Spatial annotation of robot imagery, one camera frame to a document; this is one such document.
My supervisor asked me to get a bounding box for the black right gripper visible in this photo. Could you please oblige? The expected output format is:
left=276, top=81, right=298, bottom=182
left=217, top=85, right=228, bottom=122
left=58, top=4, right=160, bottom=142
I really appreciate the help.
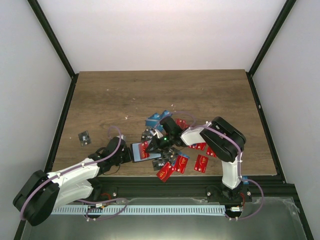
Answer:
left=145, top=133, right=174, bottom=154

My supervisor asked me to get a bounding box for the red vip card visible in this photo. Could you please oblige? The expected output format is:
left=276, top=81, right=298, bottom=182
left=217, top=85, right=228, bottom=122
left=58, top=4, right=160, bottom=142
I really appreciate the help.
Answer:
left=174, top=154, right=190, bottom=174
left=194, top=154, right=209, bottom=173
left=156, top=162, right=175, bottom=183
left=137, top=141, right=150, bottom=162

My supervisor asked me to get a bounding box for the black leather card holder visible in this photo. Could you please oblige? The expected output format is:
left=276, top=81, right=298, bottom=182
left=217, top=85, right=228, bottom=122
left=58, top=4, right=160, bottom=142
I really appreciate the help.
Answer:
left=130, top=140, right=163, bottom=163

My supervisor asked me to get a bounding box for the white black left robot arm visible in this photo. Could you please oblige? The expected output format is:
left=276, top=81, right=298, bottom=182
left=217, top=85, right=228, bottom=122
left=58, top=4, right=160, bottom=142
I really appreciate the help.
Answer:
left=13, top=135, right=131, bottom=227

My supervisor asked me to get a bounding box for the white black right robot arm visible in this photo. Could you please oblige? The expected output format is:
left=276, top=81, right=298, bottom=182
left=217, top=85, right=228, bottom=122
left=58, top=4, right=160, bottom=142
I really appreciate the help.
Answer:
left=146, top=116, right=246, bottom=202

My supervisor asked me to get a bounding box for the blue card top of pile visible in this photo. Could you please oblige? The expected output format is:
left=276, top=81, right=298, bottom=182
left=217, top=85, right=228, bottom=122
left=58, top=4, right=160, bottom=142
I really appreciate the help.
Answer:
left=145, top=110, right=172, bottom=129

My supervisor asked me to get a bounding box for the lone black VIP card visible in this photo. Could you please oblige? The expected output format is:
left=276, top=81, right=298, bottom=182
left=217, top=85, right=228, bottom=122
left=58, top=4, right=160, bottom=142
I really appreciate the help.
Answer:
left=78, top=130, right=92, bottom=147

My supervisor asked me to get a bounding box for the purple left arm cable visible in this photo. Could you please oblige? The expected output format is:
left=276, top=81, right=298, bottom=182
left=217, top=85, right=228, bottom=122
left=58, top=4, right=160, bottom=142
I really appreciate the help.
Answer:
left=19, top=126, right=126, bottom=221

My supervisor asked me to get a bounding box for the light blue slotted cable duct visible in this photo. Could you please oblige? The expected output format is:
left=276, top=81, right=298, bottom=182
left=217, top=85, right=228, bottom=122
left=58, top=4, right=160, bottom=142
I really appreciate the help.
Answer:
left=51, top=205, right=226, bottom=217

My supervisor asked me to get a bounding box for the black left frame post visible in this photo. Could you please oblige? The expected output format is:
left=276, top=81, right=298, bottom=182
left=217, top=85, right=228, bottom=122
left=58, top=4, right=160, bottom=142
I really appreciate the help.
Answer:
left=26, top=0, right=77, bottom=79

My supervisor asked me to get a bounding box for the black front frame rail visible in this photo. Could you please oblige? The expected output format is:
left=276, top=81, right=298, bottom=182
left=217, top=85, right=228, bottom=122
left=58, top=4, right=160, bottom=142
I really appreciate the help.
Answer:
left=32, top=174, right=296, bottom=201

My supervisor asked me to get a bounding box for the black aluminium frame post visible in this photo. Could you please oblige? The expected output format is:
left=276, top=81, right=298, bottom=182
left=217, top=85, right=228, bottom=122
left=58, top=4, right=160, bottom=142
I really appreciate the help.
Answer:
left=248, top=0, right=297, bottom=76

